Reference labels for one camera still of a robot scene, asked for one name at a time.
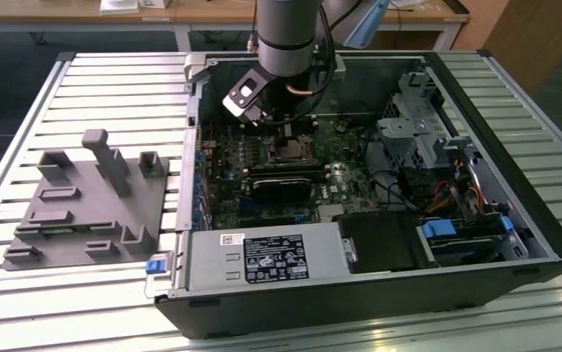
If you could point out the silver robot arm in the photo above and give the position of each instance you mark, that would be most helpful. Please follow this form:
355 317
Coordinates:
286 29

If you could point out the CPU socket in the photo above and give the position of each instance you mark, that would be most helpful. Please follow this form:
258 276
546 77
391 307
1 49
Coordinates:
275 162

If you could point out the grey wrist-mounted box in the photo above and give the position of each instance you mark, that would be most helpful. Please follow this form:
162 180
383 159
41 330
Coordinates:
339 67

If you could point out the black RAM stick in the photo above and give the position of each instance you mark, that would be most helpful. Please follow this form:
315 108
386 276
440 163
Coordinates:
286 168
286 175

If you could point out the black graphics card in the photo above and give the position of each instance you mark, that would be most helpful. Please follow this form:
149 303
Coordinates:
280 190

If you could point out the green motherboard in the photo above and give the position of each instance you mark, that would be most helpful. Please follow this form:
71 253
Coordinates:
350 183

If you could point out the silver metal drive cage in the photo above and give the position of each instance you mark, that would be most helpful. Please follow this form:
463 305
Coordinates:
403 139

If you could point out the pale blue teach pendant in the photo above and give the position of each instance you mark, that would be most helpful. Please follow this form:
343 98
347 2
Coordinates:
366 25

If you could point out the small silver heatsink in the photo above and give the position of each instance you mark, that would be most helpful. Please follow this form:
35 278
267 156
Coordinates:
332 213

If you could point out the white box with black print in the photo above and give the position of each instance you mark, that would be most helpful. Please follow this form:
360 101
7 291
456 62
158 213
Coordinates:
155 3

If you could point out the silver power supply with label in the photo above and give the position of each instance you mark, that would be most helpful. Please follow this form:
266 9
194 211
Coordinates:
213 253

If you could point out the black plastic shroud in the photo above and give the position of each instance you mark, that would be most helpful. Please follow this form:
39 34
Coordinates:
383 242

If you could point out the blue disk carrier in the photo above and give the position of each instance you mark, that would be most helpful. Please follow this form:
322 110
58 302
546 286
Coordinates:
440 231

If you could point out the grey parts rack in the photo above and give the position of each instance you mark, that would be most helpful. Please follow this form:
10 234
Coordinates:
90 205

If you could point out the blue case latch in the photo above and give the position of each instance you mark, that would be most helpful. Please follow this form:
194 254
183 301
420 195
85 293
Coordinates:
159 264

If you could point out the brown wooden cabinet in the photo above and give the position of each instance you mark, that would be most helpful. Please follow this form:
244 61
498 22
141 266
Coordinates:
531 36

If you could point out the wooden desk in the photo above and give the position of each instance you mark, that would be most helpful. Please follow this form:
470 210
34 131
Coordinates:
42 16

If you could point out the blue plastic clip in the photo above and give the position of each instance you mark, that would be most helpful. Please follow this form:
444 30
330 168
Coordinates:
506 224

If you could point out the green RAM stick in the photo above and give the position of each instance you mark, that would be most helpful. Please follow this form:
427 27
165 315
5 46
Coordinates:
61 230

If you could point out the black PC case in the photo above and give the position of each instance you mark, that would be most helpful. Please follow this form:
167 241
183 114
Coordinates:
310 311

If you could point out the grey disk bay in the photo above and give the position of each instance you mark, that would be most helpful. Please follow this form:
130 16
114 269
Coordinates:
515 249

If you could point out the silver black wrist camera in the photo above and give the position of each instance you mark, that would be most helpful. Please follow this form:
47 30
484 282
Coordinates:
244 93

